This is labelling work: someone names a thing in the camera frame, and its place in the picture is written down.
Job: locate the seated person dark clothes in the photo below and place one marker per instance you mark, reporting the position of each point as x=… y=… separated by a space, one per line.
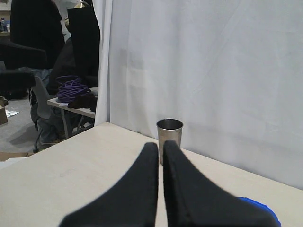
x=65 y=73

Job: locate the black monitor back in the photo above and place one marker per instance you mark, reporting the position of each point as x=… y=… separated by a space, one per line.
x=85 y=37

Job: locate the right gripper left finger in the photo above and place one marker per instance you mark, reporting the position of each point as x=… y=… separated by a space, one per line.
x=131 y=202

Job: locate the grey plastic chair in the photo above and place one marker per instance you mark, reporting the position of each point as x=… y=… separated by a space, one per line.
x=44 y=112

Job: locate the white backdrop curtain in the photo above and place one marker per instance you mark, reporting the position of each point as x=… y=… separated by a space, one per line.
x=230 y=70

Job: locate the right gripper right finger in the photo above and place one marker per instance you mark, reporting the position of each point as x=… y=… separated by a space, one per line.
x=192 y=200

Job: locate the blue plastic lid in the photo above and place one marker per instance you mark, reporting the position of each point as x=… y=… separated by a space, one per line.
x=261 y=206

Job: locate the standing person black sweater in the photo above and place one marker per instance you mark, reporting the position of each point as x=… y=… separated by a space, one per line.
x=37 y=24

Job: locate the stainless steel cup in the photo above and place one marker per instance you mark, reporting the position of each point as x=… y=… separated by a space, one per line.
x=168 y=129

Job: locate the background white table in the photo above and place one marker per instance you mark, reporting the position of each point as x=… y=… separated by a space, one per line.
x=79 y=100

